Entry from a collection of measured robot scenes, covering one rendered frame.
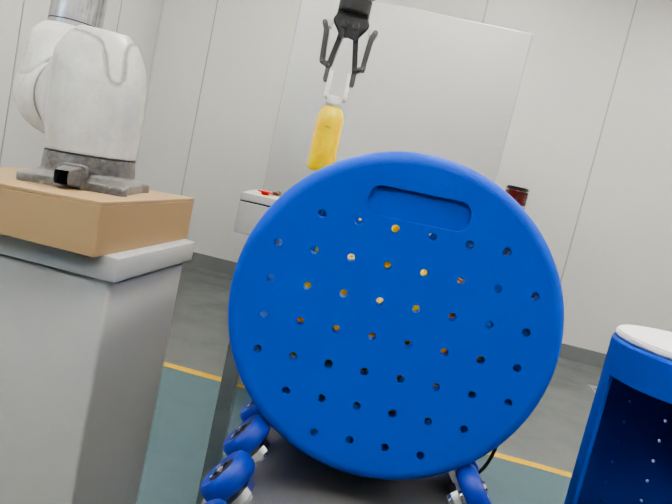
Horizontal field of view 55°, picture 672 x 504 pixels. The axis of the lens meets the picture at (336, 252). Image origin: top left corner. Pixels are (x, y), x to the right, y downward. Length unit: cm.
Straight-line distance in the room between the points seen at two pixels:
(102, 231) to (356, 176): 57
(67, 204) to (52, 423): 37
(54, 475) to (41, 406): 12
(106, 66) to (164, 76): 508
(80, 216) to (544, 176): 498
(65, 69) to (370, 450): 83
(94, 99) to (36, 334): 39
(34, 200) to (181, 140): 509
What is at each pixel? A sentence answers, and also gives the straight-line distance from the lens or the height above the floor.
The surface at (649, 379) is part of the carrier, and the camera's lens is 117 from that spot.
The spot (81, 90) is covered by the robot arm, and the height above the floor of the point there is 124.
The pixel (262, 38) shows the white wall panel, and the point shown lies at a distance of 600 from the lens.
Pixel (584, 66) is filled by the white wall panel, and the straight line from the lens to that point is 585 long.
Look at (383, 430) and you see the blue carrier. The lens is 57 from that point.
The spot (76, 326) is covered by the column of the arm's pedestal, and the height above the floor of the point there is 87.
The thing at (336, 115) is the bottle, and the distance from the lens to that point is 154.
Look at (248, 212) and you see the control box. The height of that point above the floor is 105.
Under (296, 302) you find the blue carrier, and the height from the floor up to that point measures 109.
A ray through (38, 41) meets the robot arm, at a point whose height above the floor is 131.
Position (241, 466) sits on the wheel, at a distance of 51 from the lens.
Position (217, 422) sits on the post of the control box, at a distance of 179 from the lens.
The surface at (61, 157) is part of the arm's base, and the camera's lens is 117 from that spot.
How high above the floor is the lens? 121
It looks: 7 degrees down
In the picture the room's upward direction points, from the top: 13 degrees clockwise
